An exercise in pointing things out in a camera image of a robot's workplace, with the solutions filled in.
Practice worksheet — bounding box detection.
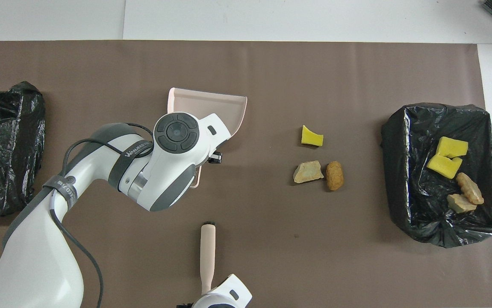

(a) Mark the pink plastic dustpan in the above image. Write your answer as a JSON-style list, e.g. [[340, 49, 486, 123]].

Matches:
[[168, 87, 248, 189]]

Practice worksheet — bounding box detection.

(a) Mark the beige green stone chunk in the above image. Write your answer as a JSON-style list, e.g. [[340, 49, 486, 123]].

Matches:
[[446, 193, 477, 214], [293, 160, 324, 184]]

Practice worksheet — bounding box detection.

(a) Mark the curved yellow sponge piece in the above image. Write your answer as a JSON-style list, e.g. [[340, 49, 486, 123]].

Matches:
[[301, 125, 324, 147]]

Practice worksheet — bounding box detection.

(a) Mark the pink brush with black bristles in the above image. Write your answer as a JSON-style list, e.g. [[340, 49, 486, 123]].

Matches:
[[200, 221, 217, 296]]

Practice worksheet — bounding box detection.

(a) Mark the brown potato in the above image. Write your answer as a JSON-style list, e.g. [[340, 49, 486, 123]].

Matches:
[[326, 161, 344, 191]]

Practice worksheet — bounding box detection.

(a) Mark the notched yellow sponge piece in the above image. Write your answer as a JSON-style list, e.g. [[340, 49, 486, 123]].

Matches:
[[426, 154, 463, 179]]

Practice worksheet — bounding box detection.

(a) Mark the wedge yellow sponge piece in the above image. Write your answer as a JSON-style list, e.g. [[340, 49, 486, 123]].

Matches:
[[436, 136, 469, 159]]

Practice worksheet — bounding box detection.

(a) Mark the open black bag lined bin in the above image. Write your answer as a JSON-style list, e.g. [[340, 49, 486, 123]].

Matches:
[[380, 103, 492, 249]]

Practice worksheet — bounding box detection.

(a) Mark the brown paper table mat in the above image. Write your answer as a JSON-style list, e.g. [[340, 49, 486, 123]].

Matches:
[[0, 41, 492, 308]]

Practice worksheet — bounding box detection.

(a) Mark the black bag wrapped box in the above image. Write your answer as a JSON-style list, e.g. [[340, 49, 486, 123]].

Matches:
[[0, 81, 46, 218]]

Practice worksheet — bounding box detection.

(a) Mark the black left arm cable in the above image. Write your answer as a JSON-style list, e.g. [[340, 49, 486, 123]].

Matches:
[[51, 123, 154, 308]]

